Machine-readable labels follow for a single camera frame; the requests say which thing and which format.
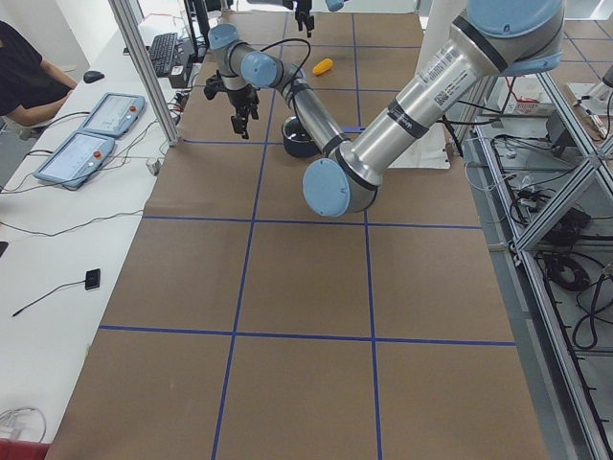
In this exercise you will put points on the dark blue saucepan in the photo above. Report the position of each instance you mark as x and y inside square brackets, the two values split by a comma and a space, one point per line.
[297, 141]

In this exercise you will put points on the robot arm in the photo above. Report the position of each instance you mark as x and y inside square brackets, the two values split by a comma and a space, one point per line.
[486, 39]
[331, 6]

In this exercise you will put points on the seated person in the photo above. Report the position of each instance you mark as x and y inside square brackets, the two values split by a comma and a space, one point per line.
[33, 89]

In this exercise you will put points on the near teach pendant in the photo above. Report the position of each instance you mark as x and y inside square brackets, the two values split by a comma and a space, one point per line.
[76, 159]

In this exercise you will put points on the yellow corn cob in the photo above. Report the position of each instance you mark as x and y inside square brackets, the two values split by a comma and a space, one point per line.
[322, 67]

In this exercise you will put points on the aluminium frame rack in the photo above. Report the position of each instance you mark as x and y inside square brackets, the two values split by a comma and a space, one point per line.
[538, 157]

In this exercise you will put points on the small black square device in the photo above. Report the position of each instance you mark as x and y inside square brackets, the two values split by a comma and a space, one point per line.
[92, 279]

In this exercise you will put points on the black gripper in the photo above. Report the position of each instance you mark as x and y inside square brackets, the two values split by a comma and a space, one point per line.
[304, 11]
[238, 99]

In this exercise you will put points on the black keyboard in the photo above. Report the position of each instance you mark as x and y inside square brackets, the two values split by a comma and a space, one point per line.
[162, 53]

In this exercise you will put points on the far teach pendant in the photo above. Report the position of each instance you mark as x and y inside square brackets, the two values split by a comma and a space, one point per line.
[114, 114]

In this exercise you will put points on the black computer mouse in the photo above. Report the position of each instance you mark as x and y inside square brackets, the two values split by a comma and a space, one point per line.
[92, 76]

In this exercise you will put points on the aluminium frame post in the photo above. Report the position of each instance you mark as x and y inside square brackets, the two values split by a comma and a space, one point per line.
[127, 23]

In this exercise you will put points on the teach pendant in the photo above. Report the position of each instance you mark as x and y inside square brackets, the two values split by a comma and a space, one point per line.
[114, 114]
[76, 159]

